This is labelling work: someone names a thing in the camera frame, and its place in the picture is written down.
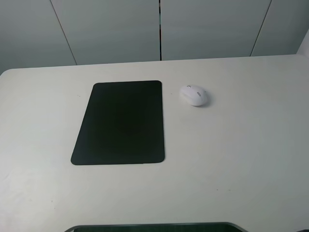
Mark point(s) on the white wireless mouse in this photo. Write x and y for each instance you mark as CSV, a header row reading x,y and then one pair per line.
x,y
194,95

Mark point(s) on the dark curved robot base edge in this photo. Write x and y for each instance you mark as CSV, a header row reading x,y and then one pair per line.
x,y
165,227

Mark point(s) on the black rectangular mouse pad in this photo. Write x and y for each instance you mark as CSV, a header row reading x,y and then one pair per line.
x,y
123,124

